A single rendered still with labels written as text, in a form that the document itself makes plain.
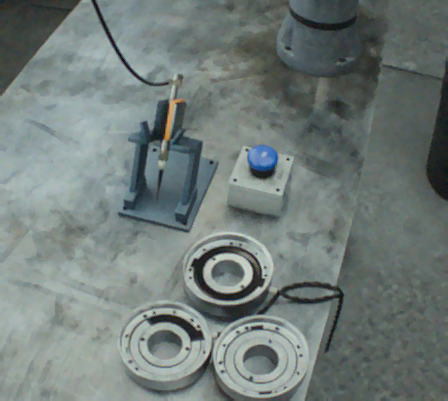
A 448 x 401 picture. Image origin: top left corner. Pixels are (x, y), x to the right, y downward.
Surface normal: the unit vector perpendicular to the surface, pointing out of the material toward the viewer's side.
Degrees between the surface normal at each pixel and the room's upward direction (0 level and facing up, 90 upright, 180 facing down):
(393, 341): 0
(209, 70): 0
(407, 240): 0
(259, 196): 90
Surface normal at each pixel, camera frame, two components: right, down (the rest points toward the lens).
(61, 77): 0.00, -0.68
